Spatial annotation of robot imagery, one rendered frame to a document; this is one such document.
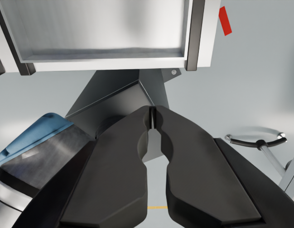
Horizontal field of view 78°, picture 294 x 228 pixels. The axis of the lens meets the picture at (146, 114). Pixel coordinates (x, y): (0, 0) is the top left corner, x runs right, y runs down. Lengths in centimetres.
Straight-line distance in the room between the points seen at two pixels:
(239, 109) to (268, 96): 21
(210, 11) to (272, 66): 121
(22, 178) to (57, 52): 20
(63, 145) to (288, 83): 153
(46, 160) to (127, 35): 23
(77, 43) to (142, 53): 11
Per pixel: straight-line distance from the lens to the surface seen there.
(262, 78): 153
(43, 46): 37
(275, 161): 160
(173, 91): 134
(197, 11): 31
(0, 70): 42
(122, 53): 33
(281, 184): 154
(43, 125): 33
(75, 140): 34
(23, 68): 38
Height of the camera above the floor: 120
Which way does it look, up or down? 58 degrees down
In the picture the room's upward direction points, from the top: 179 degrees clockwise
